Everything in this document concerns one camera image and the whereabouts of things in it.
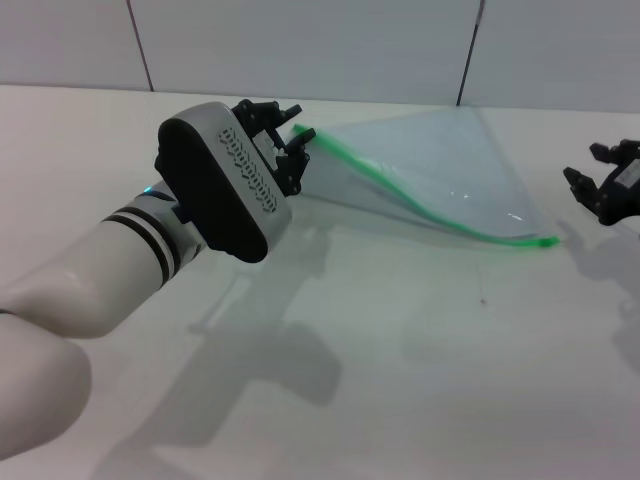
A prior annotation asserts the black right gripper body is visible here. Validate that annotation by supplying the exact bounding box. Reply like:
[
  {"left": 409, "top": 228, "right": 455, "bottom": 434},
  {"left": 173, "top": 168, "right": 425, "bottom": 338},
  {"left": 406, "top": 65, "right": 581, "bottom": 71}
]
[{"left": 596, "top": 156, "right": 640, "bottom": 228}]

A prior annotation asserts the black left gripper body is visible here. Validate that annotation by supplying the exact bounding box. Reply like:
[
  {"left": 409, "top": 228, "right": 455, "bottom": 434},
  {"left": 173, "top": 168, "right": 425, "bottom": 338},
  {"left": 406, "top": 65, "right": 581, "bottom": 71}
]
[{"left": 231, "top": 98, "right": 312, "bottom": 198}]

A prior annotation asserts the clear green-zip document bag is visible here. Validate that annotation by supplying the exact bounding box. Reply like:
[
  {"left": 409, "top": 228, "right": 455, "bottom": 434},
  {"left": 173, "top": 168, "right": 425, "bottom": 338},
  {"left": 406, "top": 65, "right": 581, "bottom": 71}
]
[{"left": 292, "top": 107, "right": 561, "bottom": 250}]

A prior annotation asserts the black grey left wrist camera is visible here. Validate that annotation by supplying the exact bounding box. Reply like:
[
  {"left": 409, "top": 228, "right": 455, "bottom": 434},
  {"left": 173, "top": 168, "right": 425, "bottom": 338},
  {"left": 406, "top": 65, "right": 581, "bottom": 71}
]
[{"left": 153, "top": 100, "right": 294, "bottom": 264}]

